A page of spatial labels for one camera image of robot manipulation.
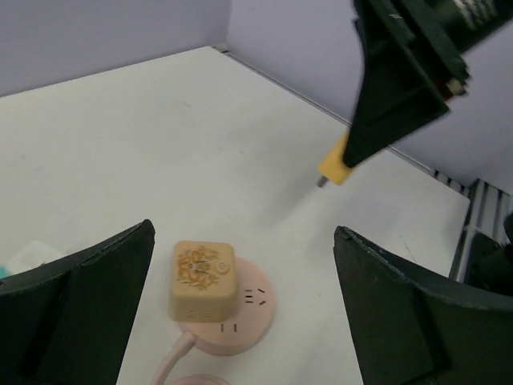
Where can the beige plug adapter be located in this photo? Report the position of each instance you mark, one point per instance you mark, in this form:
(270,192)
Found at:
(203,281)

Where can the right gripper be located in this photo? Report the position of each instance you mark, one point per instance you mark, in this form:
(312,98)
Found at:
(413,56)

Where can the aluminium right rail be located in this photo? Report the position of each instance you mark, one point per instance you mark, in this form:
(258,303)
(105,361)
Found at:
(490,214)

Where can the pink round power strip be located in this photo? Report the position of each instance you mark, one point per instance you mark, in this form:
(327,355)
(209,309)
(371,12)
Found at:
(251,318)

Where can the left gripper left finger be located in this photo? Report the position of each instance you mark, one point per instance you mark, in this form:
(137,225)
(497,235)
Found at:
(69,321)

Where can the white plug adapter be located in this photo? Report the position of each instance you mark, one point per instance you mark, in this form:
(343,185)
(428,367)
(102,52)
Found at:
(31,256)

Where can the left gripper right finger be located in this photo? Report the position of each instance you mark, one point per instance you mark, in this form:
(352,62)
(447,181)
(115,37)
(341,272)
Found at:
(410,325)

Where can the orange plug adapter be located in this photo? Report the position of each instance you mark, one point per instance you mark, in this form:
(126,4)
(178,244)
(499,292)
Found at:
(332,168)

